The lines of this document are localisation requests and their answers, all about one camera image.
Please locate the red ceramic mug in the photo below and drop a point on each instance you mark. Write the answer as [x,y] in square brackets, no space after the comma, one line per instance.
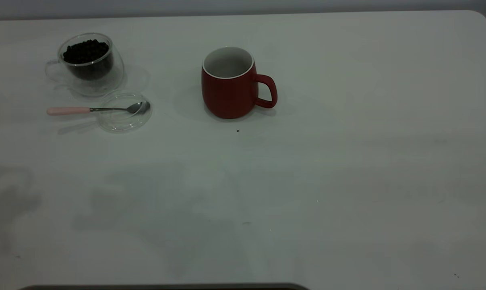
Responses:
[226,96]

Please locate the double-walled glass cup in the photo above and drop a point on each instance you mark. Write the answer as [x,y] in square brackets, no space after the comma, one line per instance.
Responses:
[106,80]

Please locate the coffee beans heap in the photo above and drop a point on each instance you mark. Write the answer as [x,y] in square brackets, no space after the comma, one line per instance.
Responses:
[85,51]

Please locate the small clear glass dish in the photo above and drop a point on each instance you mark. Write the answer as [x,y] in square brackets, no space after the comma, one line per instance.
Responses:
[122,121]

